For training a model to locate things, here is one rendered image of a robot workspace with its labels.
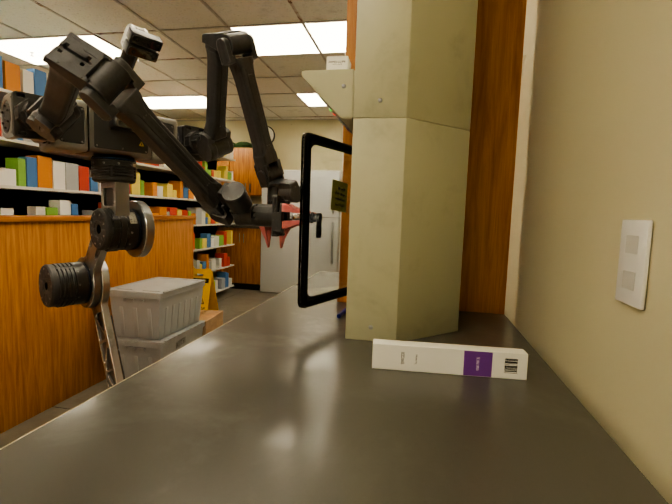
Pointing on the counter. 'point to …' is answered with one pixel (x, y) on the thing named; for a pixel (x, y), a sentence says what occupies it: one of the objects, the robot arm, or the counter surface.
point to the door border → (305, 217)
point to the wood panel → (484, 149)
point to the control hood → (334, 91)
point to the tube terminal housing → (409, 166)
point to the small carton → (338, 62)
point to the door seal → (309, 216)
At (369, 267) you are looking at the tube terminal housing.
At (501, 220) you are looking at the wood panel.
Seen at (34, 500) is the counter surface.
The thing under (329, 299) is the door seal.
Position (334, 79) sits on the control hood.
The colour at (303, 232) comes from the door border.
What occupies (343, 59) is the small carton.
